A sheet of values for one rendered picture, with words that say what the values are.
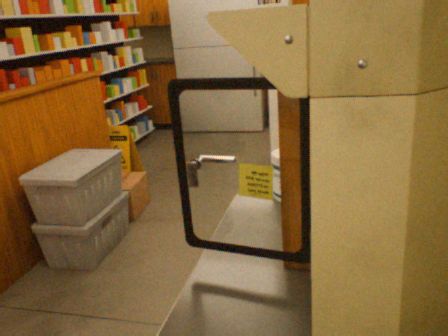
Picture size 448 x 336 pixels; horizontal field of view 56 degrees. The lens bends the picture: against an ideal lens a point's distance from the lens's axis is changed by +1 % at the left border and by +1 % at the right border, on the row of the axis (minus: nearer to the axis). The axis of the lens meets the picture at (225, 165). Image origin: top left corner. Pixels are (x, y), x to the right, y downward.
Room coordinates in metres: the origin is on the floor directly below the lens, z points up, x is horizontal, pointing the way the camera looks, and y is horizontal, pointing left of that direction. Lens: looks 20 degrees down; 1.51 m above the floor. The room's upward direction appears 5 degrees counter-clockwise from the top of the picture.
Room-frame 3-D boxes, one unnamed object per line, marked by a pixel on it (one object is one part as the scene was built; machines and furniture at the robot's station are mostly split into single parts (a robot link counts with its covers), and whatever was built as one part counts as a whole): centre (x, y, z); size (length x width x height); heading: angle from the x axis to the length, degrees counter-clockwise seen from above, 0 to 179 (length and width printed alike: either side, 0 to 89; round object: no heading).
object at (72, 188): (2.68, 1.00, 0.49); 0.60 x 0.42 x 0.33; 164
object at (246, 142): (0.84, -0.03, 1.19); 0.30 x 0.01 x 0.40; 66
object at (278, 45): (0.64, -0.09, 1.46); 0.32 x 0.11 x 0.10; 164
